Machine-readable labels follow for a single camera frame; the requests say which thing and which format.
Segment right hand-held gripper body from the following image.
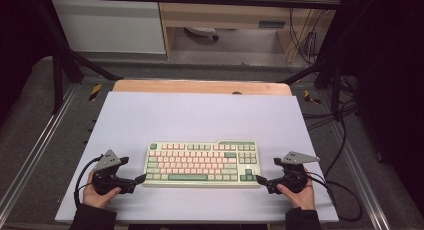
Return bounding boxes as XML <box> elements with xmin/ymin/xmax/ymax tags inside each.
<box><xmin>265</xmin><ymin>151</ymin><xmax>321</xmax><ymax>195</ymax></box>

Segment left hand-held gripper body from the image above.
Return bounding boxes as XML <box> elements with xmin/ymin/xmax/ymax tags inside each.
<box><xmin>91</xmin><ymin>149</ymin><xmax>138</xmax><ymax>196</ymax></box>

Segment green and cream keyboard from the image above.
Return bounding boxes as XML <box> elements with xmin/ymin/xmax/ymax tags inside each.
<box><xmin>142</xmin><ymin>139</ymin><xmax>262</xmax><ymax>189</ymax></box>

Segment person's left hand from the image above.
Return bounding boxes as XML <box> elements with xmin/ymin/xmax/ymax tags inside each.
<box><xmin>82</xmin><ymin>181</ymin><xmax>123</xmax><ymax>210</ymax></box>

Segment person's right hand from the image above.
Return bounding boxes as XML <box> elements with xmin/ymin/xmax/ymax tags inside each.
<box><xmin>277</xmin><ymin>169</ymin><xmax>316</xmax><ymax>211</ymax></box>

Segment wooden table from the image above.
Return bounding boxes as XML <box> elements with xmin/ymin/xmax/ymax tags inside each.
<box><xmin>112</xmin><ymin>79</ymin><xmax>293</xmax><ymax>97</ymax></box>

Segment black curtain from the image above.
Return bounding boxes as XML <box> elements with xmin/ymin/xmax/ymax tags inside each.
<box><xmin>0</xmin><ymin>0</ymin><xmax>51</xmax><ymax>118</ymax></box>
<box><xmin>343</xmin><ymin>0</ymin><xmax>424</xmax><ymax>208</ymax></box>

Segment white cabinet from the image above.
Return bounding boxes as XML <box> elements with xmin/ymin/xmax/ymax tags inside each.
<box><xmin>51</xmin><ymin>0</ymin><xmax>167</xmax><ymax>55</ymax></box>

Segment office chair base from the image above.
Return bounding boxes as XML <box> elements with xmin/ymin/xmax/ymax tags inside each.
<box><xmin>183</xmin><ymin>26</ymin><xmax>220</xmax><ymax>42</ymax></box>

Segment wooden desk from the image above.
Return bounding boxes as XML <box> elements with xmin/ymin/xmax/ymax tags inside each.
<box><xmin>156</xmin><ymin>0</ymin><xmax>344</xmax><ymax>63</ymax></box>

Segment left hand-held gripper black cable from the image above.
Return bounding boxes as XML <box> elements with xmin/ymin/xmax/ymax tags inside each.
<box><xmin>73</xmin><ymin>155</ymin><xmax>103</xmax><ymax>208</ymax></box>

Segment hand-held gripper black cable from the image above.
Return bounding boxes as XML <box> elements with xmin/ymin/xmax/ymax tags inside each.
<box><xmin>73</xmin><ymin>155</ymin><xmax>103</xmax><ymax>208</ymax></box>
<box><xmin>306</xmin><ymin>171</ymin><xmax>364</xmax><ymax>223</ymax></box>

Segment right hand-held gripper black cable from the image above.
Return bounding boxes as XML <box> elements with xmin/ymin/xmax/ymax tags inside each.
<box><xmin>306</xmin><ymin>171</ymin><xmax>364</xmax><ymax>223</ymax></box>

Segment black floor cable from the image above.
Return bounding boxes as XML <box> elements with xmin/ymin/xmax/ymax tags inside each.
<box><xmin>324</xmin><ymin>99</ymin><xmax>349</xmax><ymax>179</ymax></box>

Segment bundle of black floor cables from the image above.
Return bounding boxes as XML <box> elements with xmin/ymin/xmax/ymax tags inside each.
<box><xmin>302</xmin><ymin>111</ymin><xmax>338</xmax><ymax>131</ymax></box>

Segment aluminium rail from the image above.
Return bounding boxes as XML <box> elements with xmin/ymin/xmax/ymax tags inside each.
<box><xmin>328</xmin><ymin>123</ymin><xmax>391</xmax><ymax>230</ymax></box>
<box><xmin>0</xmin><ymin>84</ymin><xmax>79</xmax><ymax>218</ymax></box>

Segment black metal frame leg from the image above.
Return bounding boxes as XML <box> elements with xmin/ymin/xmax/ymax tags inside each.
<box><xmin>281</xmin><ymin>9</ymin><xmax>354</xmax><ymax>121</ymax></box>
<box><xmin>36</xmin><ymin>0</ymin><xmax>124</xmax><ymax>114</ymax></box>

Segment hanging black cables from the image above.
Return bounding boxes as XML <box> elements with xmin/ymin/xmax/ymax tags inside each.
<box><xmin>288</xmin><ymin>6</ymin><xmax>326</xmax><ymax>66</ymax></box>

